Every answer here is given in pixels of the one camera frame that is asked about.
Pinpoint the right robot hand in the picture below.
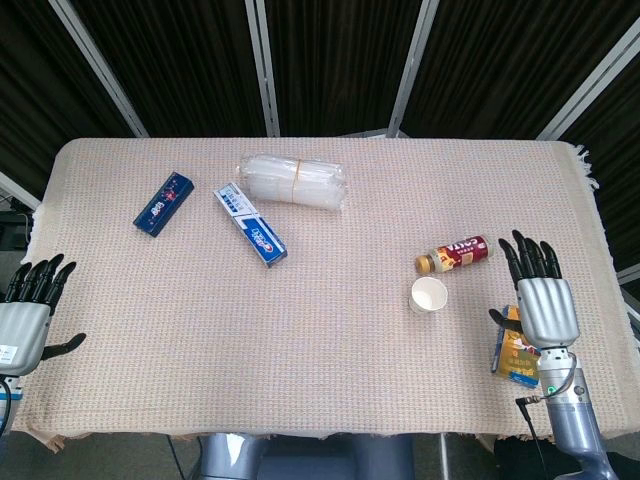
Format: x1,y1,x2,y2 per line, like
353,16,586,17
488,229,581,348

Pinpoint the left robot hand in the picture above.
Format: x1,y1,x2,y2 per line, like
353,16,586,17
0,253,87,377

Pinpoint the white paper cup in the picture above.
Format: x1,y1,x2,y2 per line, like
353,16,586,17
408,276,449,315

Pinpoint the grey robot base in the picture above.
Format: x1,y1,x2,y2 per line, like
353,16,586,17
197,432,446,480

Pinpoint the clear plastic cup pack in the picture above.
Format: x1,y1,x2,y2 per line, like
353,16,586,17
238,154,346,213

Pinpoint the yellow snack box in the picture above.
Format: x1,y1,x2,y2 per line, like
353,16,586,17
489,303,543,388

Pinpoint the Costa coffee bottle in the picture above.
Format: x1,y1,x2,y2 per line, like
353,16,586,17
415,235,492,274

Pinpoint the dark blue toothpaste box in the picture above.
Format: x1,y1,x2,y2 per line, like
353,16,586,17
132,171,196,238

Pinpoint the white blue toothpaste box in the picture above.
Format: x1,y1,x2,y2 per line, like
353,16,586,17
213,182,289,269

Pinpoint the beige woven tablecloth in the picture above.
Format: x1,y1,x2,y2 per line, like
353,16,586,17
9,137,640,442

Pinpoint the black curtain backdrop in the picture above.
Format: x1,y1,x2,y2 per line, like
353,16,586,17
0,0,640,281

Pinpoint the black cable with plug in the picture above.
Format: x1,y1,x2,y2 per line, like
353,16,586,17
515,355,578,480

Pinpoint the grey metal frame post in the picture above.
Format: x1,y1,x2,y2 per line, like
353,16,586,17
48,0,150,138
243,0,281,138
0,170,42,211
535,19,640,141
386,0,442,138

